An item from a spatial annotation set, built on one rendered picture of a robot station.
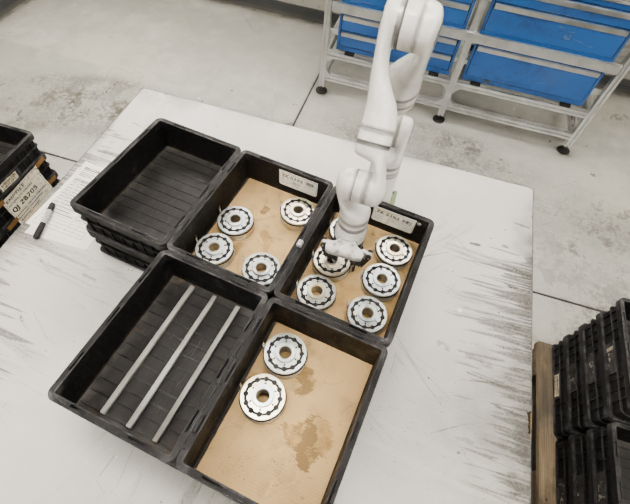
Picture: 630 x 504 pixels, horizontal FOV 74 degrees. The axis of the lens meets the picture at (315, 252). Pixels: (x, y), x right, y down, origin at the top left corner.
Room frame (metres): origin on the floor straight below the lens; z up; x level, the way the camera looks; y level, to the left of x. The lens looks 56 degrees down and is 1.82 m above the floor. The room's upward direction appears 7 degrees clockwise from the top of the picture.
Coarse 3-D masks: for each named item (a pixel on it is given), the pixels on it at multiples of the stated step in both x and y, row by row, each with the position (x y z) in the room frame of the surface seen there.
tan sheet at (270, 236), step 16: (240, 192) 0.84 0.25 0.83; (256, 192) 0.85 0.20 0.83; (272, 192) 0.86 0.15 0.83; (256, 208) 0.79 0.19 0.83; (272, 208) 0.79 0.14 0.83; (256, 224) 0.73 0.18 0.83; (272, 224) 0.73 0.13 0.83; (240, 240) 0.66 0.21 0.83; (256, 240) 0.67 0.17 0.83; (272, 240) 0.68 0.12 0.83; (288, 240) 0.68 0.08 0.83; (240, 256) 0.61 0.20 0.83; (240, 272) 0.56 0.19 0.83
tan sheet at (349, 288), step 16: (368, 224) 0.78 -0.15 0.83; (368, 240) 0.72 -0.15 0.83; (304, 272) 0.58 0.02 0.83; (352, 272) 0.60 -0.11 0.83; (400, 272) 0.62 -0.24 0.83; (336, 288) 0.55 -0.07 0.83; (352, 288) 0.55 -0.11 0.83; (400, 288) 0.57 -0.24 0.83; (336, 304) 0.50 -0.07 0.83; (384, 304) 0.52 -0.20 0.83
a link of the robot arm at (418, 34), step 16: (416, 0) 0.79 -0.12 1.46; (432, 0) 0.80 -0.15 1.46; (416, 16) 0.77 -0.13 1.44; (432, 16) 0.76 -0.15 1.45; (400, 32) 0.76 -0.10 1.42; (416, 32) 0.75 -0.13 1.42; (432, 32) 0.75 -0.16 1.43; (400, 48) 0.77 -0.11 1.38; (416, 48) 0.75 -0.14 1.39; (432, 48) 0.77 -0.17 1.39; (400, 64) 0.84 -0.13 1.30; (416, 64) 0.78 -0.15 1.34; (400, 80) 0.82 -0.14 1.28; (416, 80) 0.81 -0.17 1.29; (400, 96) 0.83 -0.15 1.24
